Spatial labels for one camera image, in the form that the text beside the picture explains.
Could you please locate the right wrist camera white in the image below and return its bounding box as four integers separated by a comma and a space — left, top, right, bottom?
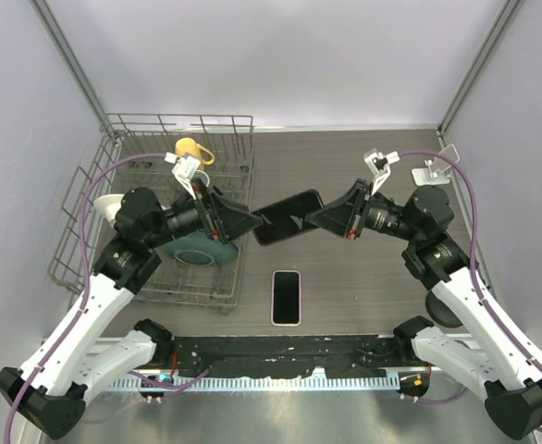
363, 149, 400, 195

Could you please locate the dark teal cup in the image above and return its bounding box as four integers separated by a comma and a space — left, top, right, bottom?
193, 169, 211, 187

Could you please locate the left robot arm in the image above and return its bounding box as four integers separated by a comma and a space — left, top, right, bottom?
0, 181, 262, 439

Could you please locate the pink case phone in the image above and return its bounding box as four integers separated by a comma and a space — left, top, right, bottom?
271, 270, 302, 326

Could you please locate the white plate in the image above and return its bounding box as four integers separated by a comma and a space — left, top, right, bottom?
93, 193, 124, 228

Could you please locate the grey wire dish rack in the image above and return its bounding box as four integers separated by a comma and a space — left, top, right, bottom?
48, 113, 255, 313

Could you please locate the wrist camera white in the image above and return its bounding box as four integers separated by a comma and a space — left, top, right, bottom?
363, 149, 400, 195
166, 154, 200, 200

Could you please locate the black case phone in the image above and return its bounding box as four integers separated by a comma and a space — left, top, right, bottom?
253, 189, 324, 246

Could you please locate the white phone stand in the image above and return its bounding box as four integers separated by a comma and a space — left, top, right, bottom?
412, 144, 460, 186

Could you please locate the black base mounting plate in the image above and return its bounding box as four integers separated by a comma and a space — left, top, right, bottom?
173, 335, 427, 379

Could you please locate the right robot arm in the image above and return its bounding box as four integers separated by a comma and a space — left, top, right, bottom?
305, 180, 542, 440

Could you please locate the yellow mug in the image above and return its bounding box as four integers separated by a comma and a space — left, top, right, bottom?
175, 137, 216, 170

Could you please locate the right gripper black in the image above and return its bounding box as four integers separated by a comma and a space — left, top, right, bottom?
307, 178, 423, 242

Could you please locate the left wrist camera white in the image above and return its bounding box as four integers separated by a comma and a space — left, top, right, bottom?
166, 154, 200, 200

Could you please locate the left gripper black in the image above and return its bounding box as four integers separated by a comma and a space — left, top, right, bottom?
146, 177, 262, 249

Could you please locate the black clamp phone stand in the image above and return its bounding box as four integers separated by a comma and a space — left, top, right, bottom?
425, 292, 462, 328

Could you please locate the white slotted cable duct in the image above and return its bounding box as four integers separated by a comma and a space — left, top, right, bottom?
106, 371, 400, 393

